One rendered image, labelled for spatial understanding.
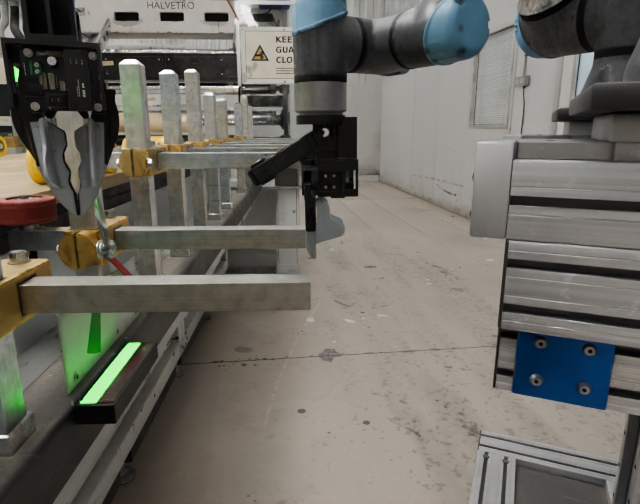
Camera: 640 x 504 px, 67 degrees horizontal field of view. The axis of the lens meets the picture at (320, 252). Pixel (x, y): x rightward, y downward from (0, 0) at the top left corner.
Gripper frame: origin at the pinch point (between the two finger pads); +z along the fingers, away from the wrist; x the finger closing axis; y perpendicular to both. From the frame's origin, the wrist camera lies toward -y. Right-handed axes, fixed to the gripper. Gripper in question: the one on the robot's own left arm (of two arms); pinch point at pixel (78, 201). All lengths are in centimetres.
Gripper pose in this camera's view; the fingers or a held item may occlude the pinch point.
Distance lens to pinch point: 54.3
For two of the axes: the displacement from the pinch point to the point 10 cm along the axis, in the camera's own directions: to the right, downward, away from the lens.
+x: 9.3, -0.9, 3.7
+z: 0.0, 9.7, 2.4
